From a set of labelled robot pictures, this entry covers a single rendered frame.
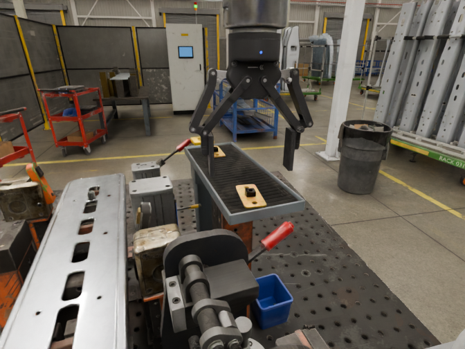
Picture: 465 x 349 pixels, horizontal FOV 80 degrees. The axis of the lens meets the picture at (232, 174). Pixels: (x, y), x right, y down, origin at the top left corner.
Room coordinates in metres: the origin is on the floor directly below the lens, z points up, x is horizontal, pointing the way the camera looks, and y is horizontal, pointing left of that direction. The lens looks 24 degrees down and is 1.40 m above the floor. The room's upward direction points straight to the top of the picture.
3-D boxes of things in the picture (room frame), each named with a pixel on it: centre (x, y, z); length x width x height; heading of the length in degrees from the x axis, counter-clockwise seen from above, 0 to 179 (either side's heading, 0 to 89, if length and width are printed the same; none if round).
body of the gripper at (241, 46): (0.44, -0.03, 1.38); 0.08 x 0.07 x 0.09; 101
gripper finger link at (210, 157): (0.43, 0.04, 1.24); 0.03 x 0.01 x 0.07; 11
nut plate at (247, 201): (0.44, -0.03, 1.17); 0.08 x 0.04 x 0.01; 11
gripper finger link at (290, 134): (0.45, -0.10, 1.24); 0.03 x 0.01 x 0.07; 11
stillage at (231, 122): (5.24, -0.26, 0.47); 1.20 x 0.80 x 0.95; 14
